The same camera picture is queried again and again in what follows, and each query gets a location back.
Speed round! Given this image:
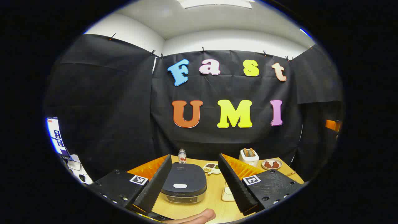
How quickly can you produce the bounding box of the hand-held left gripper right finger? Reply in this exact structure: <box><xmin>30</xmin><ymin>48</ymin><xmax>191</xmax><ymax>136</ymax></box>
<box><xmin>217</xmin><ymin>153</ymin><xmax>304</xmax><ymax>216</ymax></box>

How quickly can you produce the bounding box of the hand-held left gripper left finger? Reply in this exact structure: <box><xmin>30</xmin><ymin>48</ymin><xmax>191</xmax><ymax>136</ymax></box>
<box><xmin>88</xmin><ymin>154</ymin><xmax>172</xmax><ymax>213</ymax></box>

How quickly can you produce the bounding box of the white rice container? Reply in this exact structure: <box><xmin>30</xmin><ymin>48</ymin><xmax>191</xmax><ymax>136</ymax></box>
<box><xmin>221</xmin><ymin>181</ymin><xmax>236</xmax><ymax>202</ymax></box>

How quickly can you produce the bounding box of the dark gray rice cooker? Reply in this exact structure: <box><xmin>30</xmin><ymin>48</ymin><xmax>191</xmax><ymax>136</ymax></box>
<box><xmin>161</xmin><ymin>162</ymin><xmax>207</xmax><ymax>204</ymax></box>

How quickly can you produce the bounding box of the white toaster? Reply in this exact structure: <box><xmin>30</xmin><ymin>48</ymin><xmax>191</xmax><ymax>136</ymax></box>
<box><xmin>238</xmin><ymin>149</ymin><xmax>260</xmax><ymax>167</ymax></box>

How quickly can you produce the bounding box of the white divided dish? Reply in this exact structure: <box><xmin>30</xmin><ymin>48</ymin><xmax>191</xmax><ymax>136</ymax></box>
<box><xmin>202</xmin><ymin>162</ymin><xmax>221</xmax><ymax>175</ymax></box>

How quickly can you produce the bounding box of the white round plate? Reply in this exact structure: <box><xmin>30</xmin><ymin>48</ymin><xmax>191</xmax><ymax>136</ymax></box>
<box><xmin>262</xmin><ymin>159</ymin><xmax>283</xmax><ymax>170</ymax></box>

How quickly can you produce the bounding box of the white side desk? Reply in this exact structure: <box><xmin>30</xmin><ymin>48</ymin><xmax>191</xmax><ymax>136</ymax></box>
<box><xmin>66</xmin><ymin>154</ymin><xmax>94</xmax><ymax>184</ymax></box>

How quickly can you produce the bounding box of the black backdrop cloth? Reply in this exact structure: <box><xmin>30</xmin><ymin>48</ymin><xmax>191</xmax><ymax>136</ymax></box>
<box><xmin>44</xmin><ymin>34</ymin><xmax>345</xmax><ymax>182</ymax></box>

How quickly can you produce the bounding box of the computer monitor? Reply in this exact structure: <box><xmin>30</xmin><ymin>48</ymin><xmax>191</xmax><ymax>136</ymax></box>
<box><xmin>46</xmin><ymin>117</ymin><xmax>71</xmax><ymax>159</ymax></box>

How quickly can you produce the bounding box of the ceiling light panel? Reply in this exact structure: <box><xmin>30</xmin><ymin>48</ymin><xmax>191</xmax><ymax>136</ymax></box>
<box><xmin>177</xmin><ymin>0</ymin><xmax>253</xmax><ymax>9</ymax></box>

